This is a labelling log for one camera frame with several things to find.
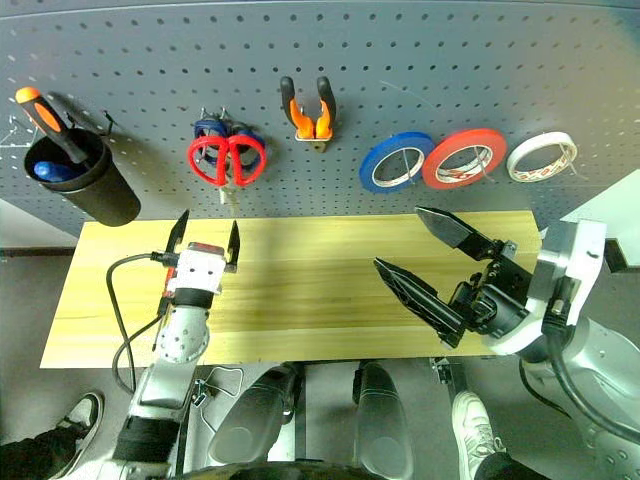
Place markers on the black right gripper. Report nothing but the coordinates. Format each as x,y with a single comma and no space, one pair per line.
500,310

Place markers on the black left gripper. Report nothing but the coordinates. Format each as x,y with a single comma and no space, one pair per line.
229,268

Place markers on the orange and black pliers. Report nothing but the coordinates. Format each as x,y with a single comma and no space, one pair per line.
300,117

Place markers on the white tape roll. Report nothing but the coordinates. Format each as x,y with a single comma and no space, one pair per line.
540,140

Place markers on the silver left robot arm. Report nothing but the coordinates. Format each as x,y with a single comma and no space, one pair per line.
182,335

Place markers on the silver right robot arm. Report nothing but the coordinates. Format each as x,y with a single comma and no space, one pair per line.
600,360

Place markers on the red tape roll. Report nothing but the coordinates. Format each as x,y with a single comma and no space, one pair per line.
445,147

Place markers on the blue tape roll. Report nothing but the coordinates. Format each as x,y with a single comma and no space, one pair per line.
380,150

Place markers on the grey perforated pegboard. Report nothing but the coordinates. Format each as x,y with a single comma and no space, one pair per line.
450,60

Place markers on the black cup holder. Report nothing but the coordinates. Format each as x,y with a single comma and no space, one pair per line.
107,200

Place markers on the black table leg brace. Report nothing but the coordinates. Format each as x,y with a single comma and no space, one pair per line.
442,372

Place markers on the silver double peg hook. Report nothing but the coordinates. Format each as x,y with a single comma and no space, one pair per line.
225,112

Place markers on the black cup hook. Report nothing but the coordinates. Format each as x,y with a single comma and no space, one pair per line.
109,120

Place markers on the dark rounded glossy shape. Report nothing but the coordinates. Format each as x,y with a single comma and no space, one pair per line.
255,420
382,425

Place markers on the orange and black screwdriver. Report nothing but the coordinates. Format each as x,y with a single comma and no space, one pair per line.
42,112

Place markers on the black trouser leg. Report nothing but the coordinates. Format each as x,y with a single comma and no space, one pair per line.
35,455
505,467

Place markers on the black and white sneaker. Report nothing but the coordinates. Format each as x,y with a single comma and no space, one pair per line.
82,415

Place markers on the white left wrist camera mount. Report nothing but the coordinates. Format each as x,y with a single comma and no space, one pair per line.
197,272

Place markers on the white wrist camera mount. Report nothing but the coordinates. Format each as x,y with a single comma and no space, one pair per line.
585,250
197,272

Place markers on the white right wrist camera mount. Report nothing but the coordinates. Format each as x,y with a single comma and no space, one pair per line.
585,250

